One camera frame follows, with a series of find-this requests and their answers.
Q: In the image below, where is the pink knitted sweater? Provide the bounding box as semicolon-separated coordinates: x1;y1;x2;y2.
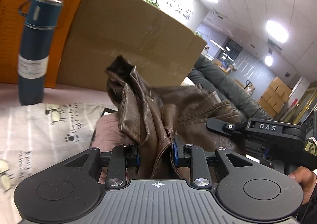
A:
89;112;134;177

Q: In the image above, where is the brown leather garment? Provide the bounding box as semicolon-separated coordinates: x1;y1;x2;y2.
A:
105;56;246;179

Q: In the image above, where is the person's right hand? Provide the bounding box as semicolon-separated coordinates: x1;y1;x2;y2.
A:
288;167;316;205

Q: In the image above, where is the dark grey puffer jacket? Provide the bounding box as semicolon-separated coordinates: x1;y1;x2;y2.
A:
187;55;272;121

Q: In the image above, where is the printed beige bed sheet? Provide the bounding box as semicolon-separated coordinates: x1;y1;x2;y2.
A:
1;103;116;223

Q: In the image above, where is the large brown cardboard box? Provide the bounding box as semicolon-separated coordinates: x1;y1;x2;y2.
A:
57;0;206;91

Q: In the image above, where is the dark blue thermos bottle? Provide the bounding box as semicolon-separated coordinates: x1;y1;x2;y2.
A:
18;0;63;105

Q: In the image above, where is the orange box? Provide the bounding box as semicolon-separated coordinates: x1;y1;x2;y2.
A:
1;0;81;88

